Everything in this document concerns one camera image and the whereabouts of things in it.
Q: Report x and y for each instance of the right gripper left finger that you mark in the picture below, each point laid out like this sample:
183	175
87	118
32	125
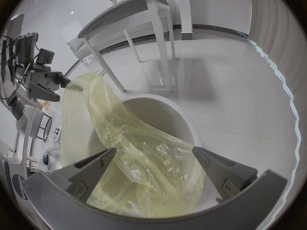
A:
88	176

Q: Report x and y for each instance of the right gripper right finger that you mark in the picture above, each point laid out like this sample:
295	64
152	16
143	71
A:
223	174

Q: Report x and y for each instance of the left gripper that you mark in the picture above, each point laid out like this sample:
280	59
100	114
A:
37	77

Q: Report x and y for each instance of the yellow plastic bag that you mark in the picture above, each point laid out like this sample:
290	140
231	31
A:
134	152

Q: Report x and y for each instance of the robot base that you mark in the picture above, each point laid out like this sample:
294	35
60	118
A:
14	166

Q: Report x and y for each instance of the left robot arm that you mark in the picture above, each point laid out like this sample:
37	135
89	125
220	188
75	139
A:
30	121

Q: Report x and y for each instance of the white trash bin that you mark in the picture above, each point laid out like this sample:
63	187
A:
158	114

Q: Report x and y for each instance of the crumpled tan paper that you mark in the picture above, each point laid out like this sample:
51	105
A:
46	104

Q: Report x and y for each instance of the pale grey sofa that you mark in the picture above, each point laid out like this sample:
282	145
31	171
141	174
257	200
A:
79	47

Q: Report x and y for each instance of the white chair grey cushions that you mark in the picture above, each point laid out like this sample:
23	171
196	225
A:
115	15

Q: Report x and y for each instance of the pale grey pillow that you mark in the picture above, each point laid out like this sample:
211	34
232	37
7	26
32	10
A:
174	8

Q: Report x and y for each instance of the white curtain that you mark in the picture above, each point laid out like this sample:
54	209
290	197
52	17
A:
275	32

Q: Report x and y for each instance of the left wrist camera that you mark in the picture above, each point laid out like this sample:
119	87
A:
45	56

